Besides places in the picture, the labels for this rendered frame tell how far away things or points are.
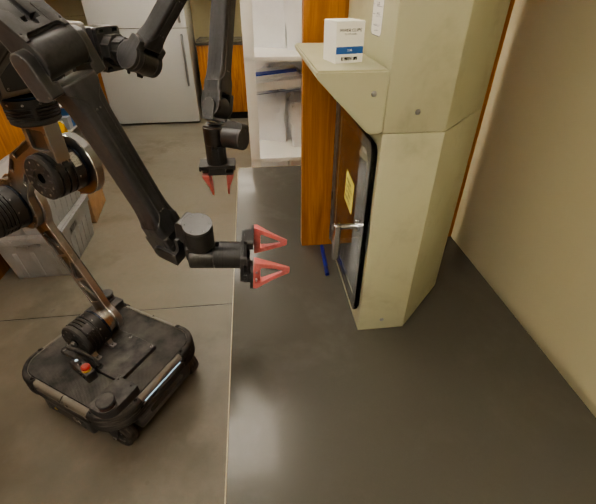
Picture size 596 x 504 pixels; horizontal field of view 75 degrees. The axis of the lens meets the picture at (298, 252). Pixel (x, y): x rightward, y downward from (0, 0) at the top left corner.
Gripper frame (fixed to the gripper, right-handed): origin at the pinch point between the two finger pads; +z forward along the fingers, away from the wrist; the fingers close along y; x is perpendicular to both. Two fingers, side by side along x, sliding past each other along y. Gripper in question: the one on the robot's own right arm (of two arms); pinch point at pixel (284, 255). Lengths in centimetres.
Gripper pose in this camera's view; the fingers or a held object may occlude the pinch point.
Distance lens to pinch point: 82.7
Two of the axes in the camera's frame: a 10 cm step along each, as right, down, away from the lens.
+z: 9.9, 0.1, 1.1
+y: -0.8, -6.1, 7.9
